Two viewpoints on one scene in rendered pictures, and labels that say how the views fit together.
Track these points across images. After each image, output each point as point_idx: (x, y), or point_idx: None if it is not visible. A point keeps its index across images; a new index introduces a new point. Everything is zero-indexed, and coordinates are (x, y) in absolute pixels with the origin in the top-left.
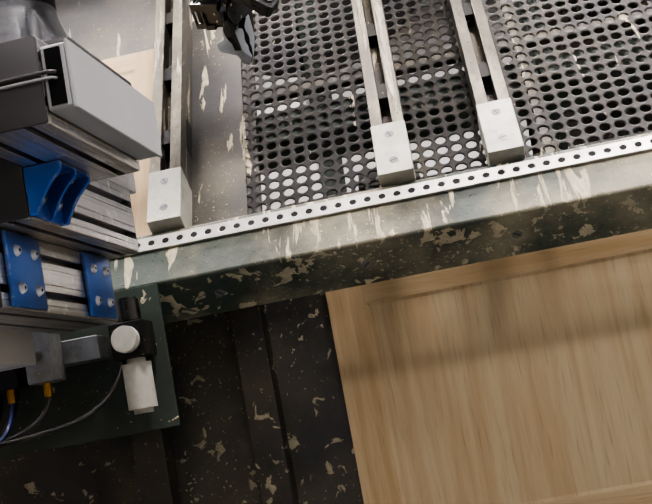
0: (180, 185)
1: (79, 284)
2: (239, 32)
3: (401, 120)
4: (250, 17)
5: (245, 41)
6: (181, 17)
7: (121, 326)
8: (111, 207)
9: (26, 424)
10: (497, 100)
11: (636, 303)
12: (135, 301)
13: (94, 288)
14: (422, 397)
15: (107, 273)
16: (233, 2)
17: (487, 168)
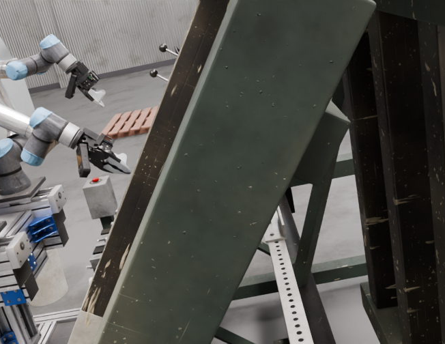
0: (111, 227)
1: None
2: (106, 166)
3: (94, 273)
4: (111, 157)
5: (114, 168)
6: (157, 108)
7: (89, 278)
8: None
9: None
10: (82, 306)
11: None
12: (95, 270)
13: (6, 297)
14: None
15: (14, 291)
16: (91, 157)
17: None
